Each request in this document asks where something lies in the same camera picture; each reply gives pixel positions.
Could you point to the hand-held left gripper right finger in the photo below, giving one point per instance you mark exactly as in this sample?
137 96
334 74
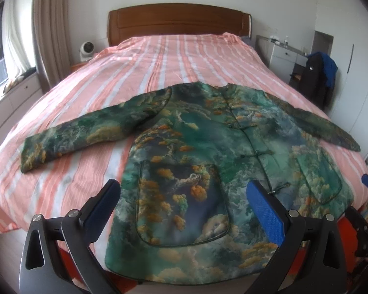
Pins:
263 208

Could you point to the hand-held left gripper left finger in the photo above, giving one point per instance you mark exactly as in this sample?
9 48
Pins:
105 200

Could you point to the green printed padded jacket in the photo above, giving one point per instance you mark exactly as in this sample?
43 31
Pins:
184 147

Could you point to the white wardrobe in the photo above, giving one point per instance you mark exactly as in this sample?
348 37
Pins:
355 67

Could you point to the dark jacket on chair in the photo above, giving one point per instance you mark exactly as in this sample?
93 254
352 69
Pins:
316 76

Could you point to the blue garment on chair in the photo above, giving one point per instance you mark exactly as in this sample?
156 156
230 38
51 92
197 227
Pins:
329 67

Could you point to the dark chair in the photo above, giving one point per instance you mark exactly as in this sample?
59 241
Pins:
295 79

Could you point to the white window bench cabinet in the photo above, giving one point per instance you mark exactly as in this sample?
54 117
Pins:
9 110

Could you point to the wooden nightstand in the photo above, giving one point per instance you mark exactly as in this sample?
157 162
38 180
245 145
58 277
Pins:
78 66

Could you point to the pink striped bed sheet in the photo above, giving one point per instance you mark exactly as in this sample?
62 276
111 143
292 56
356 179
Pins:
159 64

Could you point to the small white fan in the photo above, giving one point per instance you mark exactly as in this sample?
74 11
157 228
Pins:
86 50

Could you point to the white desk with drawers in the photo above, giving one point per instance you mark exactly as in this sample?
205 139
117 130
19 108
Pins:
280 56

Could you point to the grey pillow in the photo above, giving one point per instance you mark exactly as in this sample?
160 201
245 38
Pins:
247 41

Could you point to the beige curtain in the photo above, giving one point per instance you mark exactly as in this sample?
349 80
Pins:
50 30

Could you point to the white sheer curtain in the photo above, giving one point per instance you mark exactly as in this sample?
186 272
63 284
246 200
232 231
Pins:
17 36

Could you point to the wooden headboard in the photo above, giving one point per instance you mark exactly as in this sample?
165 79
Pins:
178 18

